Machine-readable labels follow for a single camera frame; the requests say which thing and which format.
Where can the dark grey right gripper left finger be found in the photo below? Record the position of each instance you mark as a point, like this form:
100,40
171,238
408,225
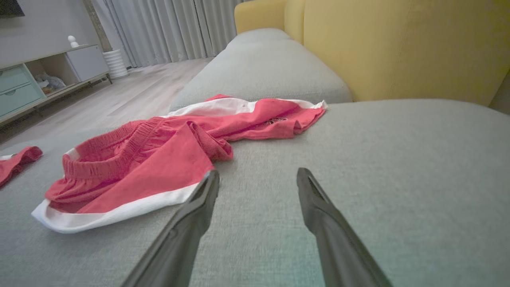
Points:
187,239

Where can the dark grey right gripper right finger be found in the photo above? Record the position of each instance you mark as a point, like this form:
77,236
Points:
334,247

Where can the red shorts with white trim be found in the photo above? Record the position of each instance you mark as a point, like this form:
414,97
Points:
159,159

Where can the red basketball jersey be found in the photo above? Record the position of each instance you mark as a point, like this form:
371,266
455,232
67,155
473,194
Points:
16,161

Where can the large grey sofa chaise cushion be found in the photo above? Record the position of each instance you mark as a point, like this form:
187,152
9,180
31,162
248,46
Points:
398,179

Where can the grey sofa seat cushion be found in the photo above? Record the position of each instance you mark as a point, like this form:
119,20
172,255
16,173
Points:
263,71

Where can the white ribbed vase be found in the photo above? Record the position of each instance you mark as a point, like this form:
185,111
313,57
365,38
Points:
115,63

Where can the white cabinet with teal drawers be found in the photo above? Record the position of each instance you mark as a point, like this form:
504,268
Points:
83,63

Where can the grey clutter on cabinet shelf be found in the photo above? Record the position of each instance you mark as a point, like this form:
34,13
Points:
50,83

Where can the wide yellow sofa back cushion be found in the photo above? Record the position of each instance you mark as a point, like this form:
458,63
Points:
398,48

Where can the light grey curtain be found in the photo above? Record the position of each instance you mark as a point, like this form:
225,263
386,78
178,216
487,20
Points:
167,28

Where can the small white figurine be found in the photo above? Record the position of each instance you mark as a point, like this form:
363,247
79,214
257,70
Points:
73,42

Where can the narrow yellow sofa back cushion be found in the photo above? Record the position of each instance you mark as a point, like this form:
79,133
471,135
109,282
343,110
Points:
294,20

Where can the yellow sofa armrest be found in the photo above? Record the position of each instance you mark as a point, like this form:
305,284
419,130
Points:
259,14

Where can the dark television screen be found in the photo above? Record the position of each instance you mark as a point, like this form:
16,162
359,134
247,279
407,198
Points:
10,7

